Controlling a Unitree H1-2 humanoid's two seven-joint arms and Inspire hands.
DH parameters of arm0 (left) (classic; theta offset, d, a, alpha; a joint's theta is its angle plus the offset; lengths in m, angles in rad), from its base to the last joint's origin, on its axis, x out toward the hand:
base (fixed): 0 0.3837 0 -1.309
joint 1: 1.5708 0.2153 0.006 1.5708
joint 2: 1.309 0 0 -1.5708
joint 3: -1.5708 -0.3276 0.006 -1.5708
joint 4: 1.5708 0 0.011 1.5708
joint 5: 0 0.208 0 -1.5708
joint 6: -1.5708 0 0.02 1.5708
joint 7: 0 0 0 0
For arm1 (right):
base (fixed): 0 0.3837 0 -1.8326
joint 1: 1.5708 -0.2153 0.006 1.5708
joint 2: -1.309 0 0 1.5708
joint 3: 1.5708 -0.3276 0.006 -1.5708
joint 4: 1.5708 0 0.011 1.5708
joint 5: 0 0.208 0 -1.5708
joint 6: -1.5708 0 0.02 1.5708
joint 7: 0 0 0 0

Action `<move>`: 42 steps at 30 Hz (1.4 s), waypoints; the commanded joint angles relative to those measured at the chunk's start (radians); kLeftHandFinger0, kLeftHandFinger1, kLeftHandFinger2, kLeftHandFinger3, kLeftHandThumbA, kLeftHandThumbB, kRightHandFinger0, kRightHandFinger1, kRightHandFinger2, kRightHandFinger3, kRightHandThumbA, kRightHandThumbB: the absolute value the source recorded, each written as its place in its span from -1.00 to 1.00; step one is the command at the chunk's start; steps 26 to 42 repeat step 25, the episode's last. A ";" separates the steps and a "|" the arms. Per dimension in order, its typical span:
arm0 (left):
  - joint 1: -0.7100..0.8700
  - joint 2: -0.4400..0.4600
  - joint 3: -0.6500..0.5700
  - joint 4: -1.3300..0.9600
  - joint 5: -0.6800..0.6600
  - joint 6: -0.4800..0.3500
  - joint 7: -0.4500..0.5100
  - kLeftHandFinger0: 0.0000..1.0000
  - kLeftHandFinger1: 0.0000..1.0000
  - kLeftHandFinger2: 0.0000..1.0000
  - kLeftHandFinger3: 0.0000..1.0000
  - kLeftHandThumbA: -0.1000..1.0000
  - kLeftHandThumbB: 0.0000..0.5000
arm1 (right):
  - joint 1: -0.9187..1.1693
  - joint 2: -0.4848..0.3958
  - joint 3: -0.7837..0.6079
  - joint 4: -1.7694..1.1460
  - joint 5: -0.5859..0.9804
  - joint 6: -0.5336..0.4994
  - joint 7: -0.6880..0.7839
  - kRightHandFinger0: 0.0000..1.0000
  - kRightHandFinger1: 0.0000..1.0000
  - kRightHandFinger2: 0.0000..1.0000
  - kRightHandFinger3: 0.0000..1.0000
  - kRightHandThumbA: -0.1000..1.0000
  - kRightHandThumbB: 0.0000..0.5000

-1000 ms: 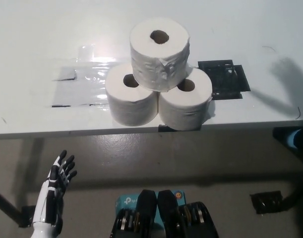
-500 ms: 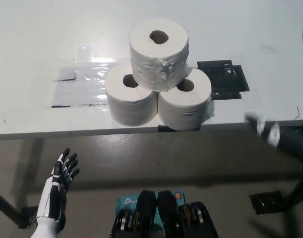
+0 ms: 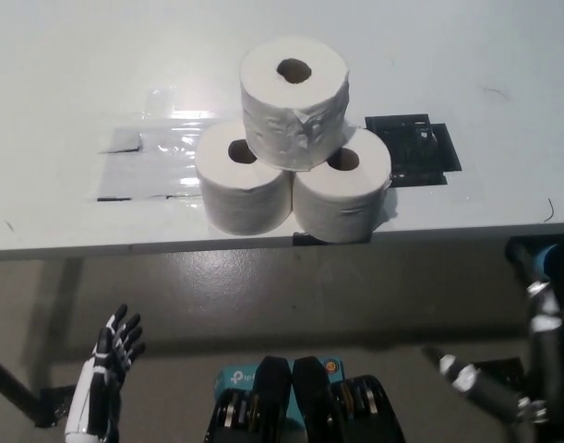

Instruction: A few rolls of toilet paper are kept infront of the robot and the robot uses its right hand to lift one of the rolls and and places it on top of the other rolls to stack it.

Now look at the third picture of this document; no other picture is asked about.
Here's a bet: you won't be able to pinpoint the blue round object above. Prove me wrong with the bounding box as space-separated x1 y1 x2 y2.
534 245 559 278

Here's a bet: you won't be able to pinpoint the crumpled black floor tape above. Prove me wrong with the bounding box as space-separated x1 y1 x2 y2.
35 385 78 428
474 357 533 393

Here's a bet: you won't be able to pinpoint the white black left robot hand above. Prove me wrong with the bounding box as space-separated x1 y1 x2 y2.
64 303 147 443

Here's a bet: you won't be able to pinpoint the teal router box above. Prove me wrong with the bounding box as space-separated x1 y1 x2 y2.
213 353 346 430

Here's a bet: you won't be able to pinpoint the smooth white toilet paper roll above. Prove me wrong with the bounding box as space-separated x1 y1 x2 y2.
194 120 294 236
290 128 393 245

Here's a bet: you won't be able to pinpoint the black robot body blocks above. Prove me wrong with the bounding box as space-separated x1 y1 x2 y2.
202 354 407 443

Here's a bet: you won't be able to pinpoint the wrinkled white toilet paper roll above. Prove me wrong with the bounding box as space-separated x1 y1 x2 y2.
238 37 352 173

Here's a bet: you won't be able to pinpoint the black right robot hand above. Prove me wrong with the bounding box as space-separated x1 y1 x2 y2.
421 243 564 443

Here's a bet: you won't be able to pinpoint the clear plastic tape sheet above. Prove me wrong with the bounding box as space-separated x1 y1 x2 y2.
85 81 246 203

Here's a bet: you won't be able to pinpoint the black tape patch on table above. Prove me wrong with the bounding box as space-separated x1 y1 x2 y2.
364 112 462 188

